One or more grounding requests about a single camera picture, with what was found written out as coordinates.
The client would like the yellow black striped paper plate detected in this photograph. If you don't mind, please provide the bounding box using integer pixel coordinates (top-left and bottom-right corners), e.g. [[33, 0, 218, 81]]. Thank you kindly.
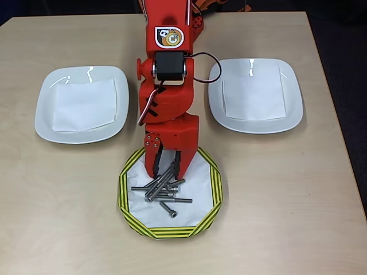
[[116, 146, 224, 241]]

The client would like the white folded paper napkin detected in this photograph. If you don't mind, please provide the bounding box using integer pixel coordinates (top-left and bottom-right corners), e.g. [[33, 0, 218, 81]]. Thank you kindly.
[[52, 77, 118, 133], [222, 63, 287, 121]]

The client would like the white square ceramic plate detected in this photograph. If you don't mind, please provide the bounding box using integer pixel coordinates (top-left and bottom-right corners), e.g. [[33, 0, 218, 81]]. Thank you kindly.
[[34, 65, 130, 144], [208, 58, 304, 135]]

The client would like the orange printed part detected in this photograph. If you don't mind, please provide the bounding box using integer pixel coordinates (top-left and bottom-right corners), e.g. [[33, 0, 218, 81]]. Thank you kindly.
[[191, 0, 219, 14]]

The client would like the white red servo cable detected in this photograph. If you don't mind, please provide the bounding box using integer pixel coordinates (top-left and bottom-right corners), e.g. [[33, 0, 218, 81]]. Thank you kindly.
[[136, 85, 167, 127]]

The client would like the black red servo cable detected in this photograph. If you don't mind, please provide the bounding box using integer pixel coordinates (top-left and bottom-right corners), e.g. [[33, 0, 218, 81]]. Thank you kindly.
[[189, 52, 222, 83]]

